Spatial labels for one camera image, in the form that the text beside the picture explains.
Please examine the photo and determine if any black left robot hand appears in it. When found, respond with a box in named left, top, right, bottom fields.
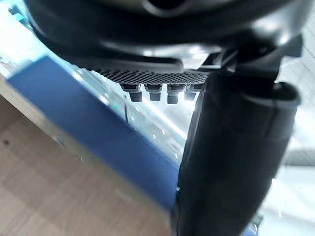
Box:
left=24, top=0, right=315, bottom=236

